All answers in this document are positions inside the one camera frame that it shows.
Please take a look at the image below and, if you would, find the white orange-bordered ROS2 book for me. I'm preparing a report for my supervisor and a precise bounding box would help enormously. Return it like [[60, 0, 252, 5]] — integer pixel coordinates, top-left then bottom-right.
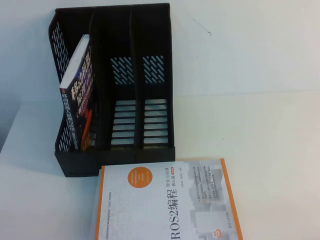
[[91, 157, 244, 240]]

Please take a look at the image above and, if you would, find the black plastic book stand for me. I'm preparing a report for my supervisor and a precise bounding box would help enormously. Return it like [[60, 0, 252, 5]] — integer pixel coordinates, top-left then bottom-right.
[[47, 2, 177, 178]]

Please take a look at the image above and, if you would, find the dark mobile robot book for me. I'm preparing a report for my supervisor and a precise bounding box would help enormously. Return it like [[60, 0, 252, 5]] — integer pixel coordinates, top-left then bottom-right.
[[59, 34, 100, 152]]

